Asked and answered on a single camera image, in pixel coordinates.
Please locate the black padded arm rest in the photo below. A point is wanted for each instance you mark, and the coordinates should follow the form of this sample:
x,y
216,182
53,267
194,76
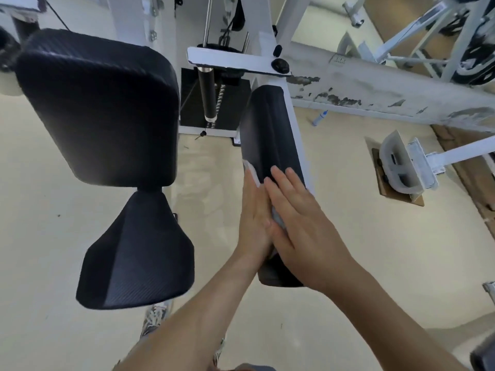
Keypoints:
x,y
270,131

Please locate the person's sneaker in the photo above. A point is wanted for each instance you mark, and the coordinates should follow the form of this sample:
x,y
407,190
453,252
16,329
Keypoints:
x,y
218,351
154,316

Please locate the white gym machine frame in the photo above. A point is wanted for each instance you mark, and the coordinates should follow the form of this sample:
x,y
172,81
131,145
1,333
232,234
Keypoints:
x,y
239,59

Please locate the black rectangular chest pad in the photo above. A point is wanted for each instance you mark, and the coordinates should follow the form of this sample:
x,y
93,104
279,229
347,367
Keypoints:
x,y
100,112

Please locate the black padded seat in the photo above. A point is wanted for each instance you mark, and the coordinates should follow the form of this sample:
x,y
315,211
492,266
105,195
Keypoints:
x,y
139,251

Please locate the white wall socket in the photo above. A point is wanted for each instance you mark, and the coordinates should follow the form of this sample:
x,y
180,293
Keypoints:
x,y
340,60

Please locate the person's left sneaker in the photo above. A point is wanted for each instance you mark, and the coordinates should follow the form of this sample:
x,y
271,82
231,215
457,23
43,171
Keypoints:
x,y
154,316

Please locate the person's left forearm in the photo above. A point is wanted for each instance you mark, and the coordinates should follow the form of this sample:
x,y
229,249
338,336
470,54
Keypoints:
x,y
193,324

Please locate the person's right hand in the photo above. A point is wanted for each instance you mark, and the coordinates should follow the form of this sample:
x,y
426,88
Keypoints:
x,y
309,243

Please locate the blue denim shorts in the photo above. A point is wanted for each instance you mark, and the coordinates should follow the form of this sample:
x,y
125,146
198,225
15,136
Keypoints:
x,y
255,367

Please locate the black weight stack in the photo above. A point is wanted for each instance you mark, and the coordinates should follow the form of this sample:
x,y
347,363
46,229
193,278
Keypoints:
x,y
228,104

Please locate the brown cardboard sheet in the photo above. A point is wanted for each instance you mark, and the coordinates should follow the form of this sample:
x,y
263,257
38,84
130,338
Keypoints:
x,y
383,185

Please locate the person's left hand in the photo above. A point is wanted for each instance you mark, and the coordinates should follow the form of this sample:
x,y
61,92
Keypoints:
x,y
253,227

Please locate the small white blue bottle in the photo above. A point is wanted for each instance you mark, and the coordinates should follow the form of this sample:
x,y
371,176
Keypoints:
x,y
320,118

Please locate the person's right sneaker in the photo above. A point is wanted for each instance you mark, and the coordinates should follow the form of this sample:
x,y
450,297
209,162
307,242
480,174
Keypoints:
x,y
218,351

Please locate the person's right forearm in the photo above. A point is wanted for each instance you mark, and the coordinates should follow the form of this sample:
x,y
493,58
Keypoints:
x,y
390,324

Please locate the white cleaning wipe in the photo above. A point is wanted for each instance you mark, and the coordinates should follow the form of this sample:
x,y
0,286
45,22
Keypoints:
x,y
251,175

